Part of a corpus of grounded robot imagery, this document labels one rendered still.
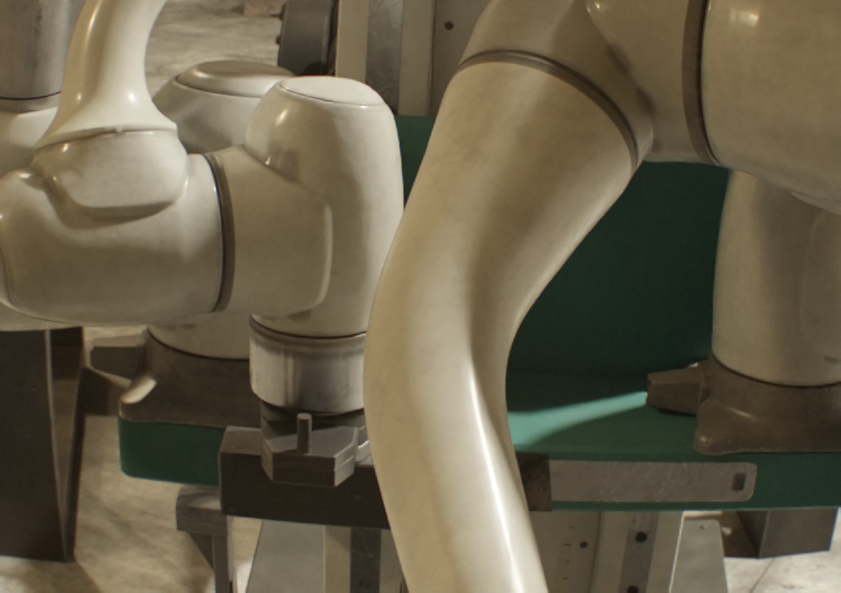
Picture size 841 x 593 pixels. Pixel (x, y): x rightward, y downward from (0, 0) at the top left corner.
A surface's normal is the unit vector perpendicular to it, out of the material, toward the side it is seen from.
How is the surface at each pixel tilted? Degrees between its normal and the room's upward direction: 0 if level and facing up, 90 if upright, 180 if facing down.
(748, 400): 85
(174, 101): 47
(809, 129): 105
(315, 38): 41
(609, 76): 59
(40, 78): 100
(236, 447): 0
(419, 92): 90
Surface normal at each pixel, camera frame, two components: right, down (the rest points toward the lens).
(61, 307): 0.11, 0.81
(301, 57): 0.03, -0.25
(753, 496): -0.05, 0.33
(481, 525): 0.11, -0.69
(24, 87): 0.13, 0.48
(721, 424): -0.13, -0.86
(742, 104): -0.62, 0.44
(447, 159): -0.56, -0.54
